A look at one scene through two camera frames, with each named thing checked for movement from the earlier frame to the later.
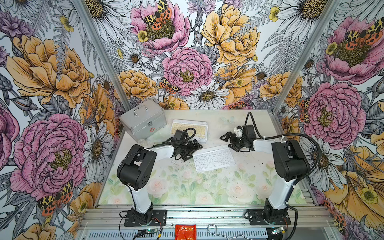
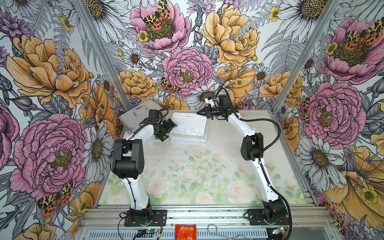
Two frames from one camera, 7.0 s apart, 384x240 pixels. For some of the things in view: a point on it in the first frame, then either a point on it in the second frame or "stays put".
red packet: (185, 232) stays put
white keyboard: (215, 158) → (189, 124)
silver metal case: (144, 119) stays put
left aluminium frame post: (103, 55) stays put
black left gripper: (190, 144) → (168, 128)
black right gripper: (233, 136) → (207, 111)
